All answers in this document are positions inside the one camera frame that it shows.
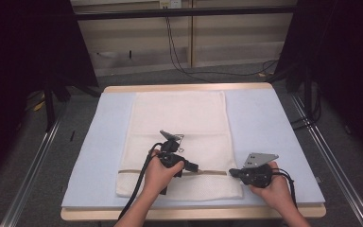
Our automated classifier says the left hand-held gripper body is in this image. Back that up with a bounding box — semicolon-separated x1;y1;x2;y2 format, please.
158;130;191;179

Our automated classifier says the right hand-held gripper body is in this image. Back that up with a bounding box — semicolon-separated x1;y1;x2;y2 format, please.
237;152;280;189

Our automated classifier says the white towel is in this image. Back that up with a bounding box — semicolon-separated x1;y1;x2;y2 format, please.
115;90;244;201

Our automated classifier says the person's left hand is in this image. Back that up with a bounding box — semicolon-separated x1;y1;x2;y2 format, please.
143;149;186;199

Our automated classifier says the person's right hand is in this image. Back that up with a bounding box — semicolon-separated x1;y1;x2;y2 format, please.
249;161;295;212

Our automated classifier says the light blue foam mat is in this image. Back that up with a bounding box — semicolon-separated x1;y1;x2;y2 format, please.
60;88;326;210

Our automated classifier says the wooden table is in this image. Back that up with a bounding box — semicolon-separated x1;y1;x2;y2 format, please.
60;82;327;221

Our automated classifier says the black metal stand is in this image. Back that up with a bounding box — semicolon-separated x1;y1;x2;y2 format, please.
291;60;322;131
43;83;59;132

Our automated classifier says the black curtain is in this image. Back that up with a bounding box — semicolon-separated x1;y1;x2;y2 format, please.
277;0;363;165
0;0;100;190

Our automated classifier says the black horizontal bar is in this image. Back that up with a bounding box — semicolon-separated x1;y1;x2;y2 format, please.
75;5;298;22

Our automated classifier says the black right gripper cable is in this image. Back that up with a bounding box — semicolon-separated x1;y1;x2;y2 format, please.
270;167;299;210

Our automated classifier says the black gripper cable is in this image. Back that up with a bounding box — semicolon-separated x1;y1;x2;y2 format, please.
117;142;165;220
270;167;299;210

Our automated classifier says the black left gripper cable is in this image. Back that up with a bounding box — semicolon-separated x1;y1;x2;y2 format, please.
117;142;165;220

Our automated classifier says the metal floor rail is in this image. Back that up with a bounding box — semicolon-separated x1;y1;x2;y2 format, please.
0;117;62;227
290;94;363;227

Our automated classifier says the black floor cable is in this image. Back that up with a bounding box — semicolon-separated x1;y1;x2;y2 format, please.
164;15;280;83

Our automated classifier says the wall power outlet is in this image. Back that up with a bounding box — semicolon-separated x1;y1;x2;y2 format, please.
158;0;182;9

